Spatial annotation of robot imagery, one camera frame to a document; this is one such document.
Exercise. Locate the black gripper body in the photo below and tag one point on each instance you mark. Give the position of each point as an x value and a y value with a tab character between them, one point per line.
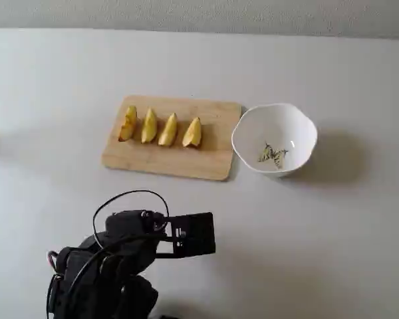
192	233

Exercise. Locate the yellow apple slice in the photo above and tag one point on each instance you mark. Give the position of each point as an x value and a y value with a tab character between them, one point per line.
168	131
193	133
149	128

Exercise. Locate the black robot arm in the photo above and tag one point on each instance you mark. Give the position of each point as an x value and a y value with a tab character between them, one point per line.
86	282

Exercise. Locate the wooden cutting board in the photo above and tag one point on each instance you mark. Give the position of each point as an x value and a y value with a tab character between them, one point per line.
173	159

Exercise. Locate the apple slice with brown peel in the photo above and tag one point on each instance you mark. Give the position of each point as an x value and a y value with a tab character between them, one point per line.
128	124

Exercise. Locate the white bowl with butterfly print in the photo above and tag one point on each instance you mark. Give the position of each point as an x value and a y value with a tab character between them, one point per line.
286	126

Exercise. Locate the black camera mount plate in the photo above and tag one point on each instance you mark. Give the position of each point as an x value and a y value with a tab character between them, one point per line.
196	236

